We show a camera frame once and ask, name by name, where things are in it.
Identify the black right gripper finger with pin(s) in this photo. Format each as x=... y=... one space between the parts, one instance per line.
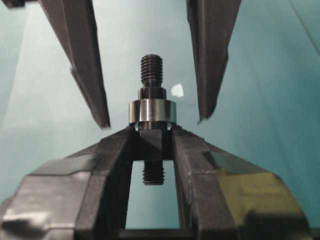
x=224 y=197
x=81 y=197

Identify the right gripper black long finger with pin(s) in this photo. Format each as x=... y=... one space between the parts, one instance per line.
x=74 y=24
x=211 y=25

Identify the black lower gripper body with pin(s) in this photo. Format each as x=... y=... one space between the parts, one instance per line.
x=11 y=4

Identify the threaded steel shaft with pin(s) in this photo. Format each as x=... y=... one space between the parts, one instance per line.
x=152 y=142

